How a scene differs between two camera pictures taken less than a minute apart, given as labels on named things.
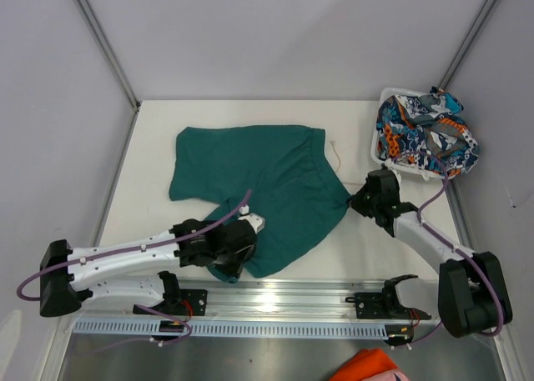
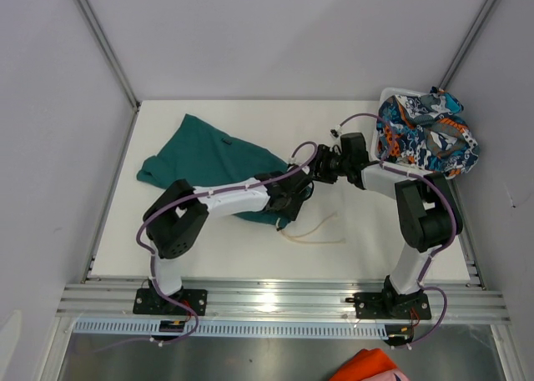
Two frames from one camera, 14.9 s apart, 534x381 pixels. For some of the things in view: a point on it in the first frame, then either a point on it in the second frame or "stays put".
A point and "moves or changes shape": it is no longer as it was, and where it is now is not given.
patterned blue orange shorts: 427,122 stays put
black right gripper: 360,202 → 324,164
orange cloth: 364,365 stays put
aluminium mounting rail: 267,301 stays put
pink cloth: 390,376 stays put
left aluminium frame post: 111,55 stays put
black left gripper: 233,257 → 298,195
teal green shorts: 296,188 moves or changes shape
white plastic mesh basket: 421,172 stays put
